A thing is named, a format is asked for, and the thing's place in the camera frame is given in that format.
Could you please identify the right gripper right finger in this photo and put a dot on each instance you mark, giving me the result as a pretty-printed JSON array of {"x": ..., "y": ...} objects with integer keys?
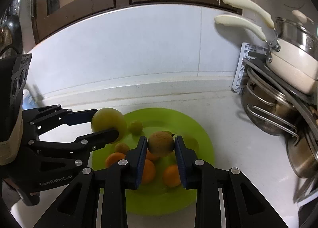
[{"x": 223, "y": 196}]

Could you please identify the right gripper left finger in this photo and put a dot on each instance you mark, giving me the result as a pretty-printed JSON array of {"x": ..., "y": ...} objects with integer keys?
[{"x": 98, "y": 193}]

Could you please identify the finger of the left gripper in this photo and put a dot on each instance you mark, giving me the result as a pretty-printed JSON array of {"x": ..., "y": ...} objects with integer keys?
[
  {"x": 94, "y": 141},
  {"x": 80, "y": 117}
]

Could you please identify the green apple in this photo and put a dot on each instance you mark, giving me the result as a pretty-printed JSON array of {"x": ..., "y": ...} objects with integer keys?
[{"x": 107, "y": 118}]

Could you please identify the small tan round fruit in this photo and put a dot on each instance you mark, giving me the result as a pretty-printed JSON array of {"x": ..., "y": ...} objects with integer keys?
[{"x": 121, "y": 148}]

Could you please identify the orange mandarin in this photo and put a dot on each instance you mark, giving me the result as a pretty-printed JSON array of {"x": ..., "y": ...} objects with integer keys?
[{"x": 171, "y": 176}]

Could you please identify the orange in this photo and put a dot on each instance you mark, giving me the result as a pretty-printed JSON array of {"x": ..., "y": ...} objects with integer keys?
[{"x": 149, "y": 172}]

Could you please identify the brown round fruit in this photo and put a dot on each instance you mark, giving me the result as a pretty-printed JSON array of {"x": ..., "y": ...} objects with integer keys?
[{"x": 160, "y": 144}]

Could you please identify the large dark orange tangerine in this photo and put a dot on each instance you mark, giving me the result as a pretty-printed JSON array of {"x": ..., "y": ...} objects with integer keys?
[{"x": 114, "y": 158}]

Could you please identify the blue white bottle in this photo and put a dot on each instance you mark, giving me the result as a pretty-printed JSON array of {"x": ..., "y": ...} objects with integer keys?
[{"x": 28, "y": 100}]

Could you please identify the small green fruit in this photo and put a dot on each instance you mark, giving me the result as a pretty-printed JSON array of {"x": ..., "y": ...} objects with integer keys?
[{"x": 136, "y": 127}]

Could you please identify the small orange tangerine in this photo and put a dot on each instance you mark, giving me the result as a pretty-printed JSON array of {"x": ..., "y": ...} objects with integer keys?
[{"x": 151, "y": 156}]

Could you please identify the green tomato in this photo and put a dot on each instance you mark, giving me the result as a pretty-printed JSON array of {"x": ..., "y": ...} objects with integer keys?
[{"x": 191, "y": 143}]

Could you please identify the green plate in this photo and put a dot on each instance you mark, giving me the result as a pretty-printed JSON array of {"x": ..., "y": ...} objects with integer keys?
[{"x": 155, "y": 198}]

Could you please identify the small steel pot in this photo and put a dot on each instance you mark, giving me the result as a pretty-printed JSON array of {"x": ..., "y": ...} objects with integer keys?
[{"x": 302, "y": 155}]

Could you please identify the large steel pot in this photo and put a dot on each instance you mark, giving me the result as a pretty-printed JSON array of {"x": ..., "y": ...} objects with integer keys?
[{"x": 267, "y": 107}]

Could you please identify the white metal pot rack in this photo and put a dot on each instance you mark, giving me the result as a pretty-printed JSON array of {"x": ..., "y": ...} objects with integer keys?
[{"x": 254, "y": 56}]

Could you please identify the black round strainer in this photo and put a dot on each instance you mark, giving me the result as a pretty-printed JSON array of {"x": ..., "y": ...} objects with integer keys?
[{"x": 10, "y": 27}]

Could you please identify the cream frying pan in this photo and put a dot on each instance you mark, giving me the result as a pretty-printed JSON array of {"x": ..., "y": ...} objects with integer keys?
[{"x": 290, "y": 63}]

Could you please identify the steel lidded pot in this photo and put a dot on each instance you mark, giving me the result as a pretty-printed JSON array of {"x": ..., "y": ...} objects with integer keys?
[{"x": 299, "y": 32}]

